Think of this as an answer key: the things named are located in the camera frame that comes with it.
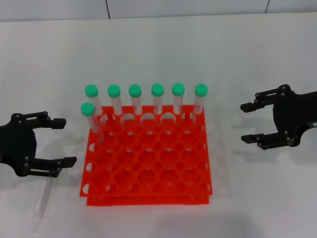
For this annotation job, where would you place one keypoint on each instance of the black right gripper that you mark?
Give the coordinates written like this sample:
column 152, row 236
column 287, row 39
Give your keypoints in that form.
column 289, row 111

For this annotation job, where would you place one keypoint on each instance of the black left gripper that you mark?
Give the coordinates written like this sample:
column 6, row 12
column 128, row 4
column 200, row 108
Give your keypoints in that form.
column 17, row 141

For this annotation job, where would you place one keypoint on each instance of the clear test tube green cap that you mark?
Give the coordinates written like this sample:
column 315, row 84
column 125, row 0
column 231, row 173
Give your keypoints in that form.
column 201, row 90
column 135, row 90
column 88, row 109
column 157, row 89
column 114, row 90
column 178, row 89
column 44, row 198
column 91, row 90

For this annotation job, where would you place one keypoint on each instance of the orange plastic test tube rack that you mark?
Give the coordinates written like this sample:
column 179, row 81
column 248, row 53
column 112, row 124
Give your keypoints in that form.
column 148, row 158

